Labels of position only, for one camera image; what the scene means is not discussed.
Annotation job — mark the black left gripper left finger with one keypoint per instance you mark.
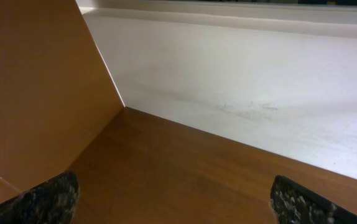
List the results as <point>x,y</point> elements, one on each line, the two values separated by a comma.
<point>53,201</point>

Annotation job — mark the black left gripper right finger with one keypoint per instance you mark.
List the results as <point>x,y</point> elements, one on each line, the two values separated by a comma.
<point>314,201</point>

